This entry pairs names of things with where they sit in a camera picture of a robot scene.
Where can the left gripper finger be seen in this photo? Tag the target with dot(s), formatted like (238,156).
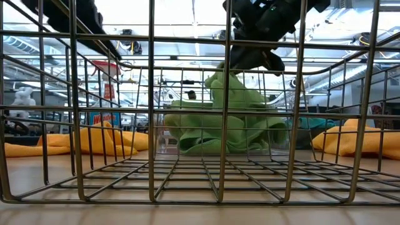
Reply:
(106,45)

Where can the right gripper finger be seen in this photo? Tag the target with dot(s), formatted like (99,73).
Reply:
(273,62)
(247,59)

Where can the green microfiber towel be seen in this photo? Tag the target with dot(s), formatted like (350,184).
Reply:
(237,90)
(200,131)

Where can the blue microfiber towel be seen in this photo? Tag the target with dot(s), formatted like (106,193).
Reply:
(315,122)

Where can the orange microfiber towel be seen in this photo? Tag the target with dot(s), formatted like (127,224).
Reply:
(347,142)
(59,140)

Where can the person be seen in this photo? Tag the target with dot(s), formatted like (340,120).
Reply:
(191,94)

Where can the red trigger spray bottle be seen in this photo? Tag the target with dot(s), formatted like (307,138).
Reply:
(105,118)

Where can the white robot figure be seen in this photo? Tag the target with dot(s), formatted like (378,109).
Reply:
(24,98)

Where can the clear plastic bin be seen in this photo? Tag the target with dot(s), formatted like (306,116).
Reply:
(167,142)

